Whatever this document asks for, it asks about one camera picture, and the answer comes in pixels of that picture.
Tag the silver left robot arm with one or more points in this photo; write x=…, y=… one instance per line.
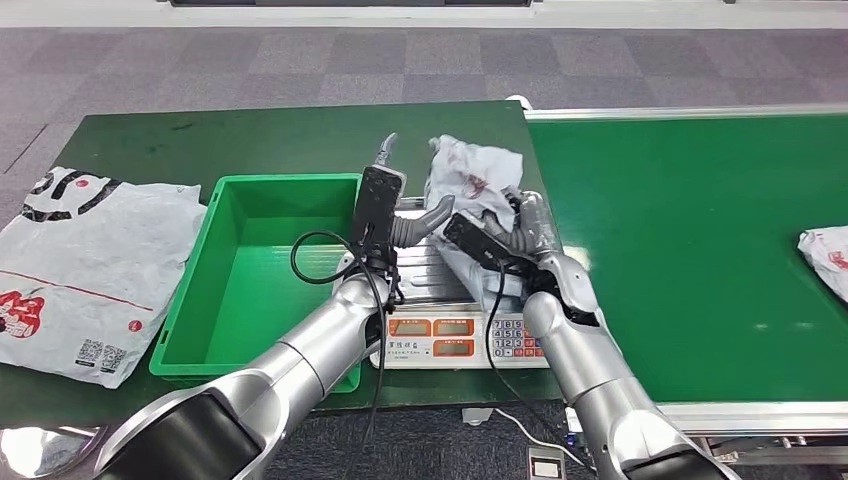
x=298, y=358

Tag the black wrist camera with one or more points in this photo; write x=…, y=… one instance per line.
x=378, y=205
x=470, y=235

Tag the steel weighing tray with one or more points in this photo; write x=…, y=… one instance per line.
x=430, y=278

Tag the shiny chrome round base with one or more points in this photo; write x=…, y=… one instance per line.
x=40, y=454

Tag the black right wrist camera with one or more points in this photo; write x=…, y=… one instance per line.
x=470, y=235

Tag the small grey parcel bag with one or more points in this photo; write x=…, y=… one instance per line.
x=464, y=166

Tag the green conveyor belt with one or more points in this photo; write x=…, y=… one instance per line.
x=696, y=265

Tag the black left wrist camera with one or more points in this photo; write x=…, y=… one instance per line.
x=378, y=205

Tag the large flat grey mailer bag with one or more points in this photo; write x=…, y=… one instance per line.
x=86, y=265

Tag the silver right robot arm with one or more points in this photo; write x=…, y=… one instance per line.
x=596, y=384

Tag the white electronic scale base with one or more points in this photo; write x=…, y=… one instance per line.
x=424, y=359

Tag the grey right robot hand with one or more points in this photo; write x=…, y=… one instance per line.
x=536, y=225

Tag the green plastic crate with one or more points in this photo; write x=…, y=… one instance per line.
x=252, y=311

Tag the grey parcel bag black print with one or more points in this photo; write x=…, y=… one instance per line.
x=828, y=258

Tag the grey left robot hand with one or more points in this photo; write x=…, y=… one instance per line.
x=424, y=228

